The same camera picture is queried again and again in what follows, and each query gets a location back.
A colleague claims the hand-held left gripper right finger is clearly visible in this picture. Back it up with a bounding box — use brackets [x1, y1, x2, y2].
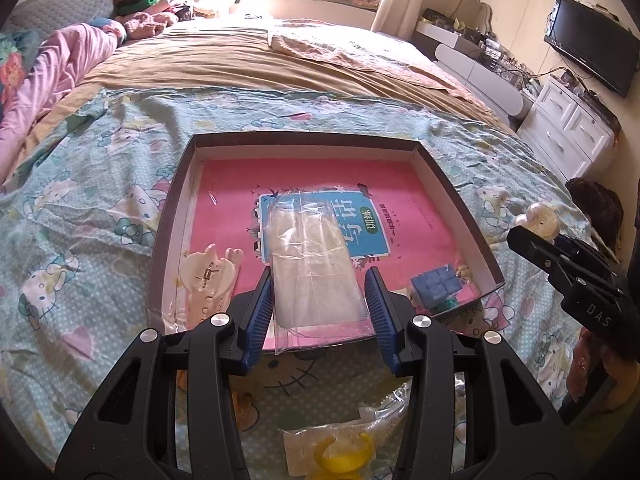
[364, 266, 586, 480]

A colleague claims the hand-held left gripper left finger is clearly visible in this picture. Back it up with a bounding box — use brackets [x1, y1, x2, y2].
[52, 266, 275, 480]

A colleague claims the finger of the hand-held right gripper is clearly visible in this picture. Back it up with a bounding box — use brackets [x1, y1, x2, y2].
[506, 226, 567, 282]
[552, 233, 622, 287]

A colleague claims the clear bag with white card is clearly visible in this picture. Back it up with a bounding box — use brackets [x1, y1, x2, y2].
[260, 192, 379, 357]

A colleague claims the grey cardboard box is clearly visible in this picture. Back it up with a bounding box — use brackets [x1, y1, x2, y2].
[148, 132, 506, 356]

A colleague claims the person's right forearm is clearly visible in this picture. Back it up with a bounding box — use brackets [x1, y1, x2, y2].
[570, 395, 640, 443]

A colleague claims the person's right hand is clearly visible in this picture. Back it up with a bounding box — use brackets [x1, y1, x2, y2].
[567, 332, 601, 401]

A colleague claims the dark brown fluffy object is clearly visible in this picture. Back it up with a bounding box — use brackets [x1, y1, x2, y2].
[565, 176, 625, 262]

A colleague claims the small blue plastic box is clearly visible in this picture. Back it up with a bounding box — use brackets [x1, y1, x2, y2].
[410, 265, 464, 314]

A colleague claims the white drawer cabinet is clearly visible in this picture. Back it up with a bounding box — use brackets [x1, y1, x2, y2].
[516, 76, 619, 184]

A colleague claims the bagged yellow hair claw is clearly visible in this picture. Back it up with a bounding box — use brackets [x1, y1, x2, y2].
[277, 399, 417, 480]

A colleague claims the white vanity desk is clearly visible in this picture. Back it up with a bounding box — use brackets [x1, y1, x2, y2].
[411, 7, 537, 122]

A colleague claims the cartoon cat printed blanket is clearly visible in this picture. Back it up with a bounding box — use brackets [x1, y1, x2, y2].
[0, 82, 601, 480]

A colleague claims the clear cosmetics organizer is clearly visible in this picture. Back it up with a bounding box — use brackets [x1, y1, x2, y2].
[481, 35, 527, 84]

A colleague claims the black flat television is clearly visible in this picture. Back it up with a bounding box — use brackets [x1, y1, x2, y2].
[543, 0, 634, 99]

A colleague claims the vanity mirror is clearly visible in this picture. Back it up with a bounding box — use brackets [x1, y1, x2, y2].
[456, 0, 494, 32]

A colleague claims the tan blanket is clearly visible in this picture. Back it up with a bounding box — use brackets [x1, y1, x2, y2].
[27, 16, 517, 137]

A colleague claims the cream quilted cloth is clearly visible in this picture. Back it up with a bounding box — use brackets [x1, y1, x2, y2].
[267, 22, 457, 92]

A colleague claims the pile of clothes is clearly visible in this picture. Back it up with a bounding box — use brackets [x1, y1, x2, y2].
[111, 0, 222, 39]

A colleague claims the floral pillow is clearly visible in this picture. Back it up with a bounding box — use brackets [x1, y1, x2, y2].
[0, 30, 42, 107]

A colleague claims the grey quilted pillow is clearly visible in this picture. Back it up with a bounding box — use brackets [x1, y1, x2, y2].
[2, 0, 117, 37]

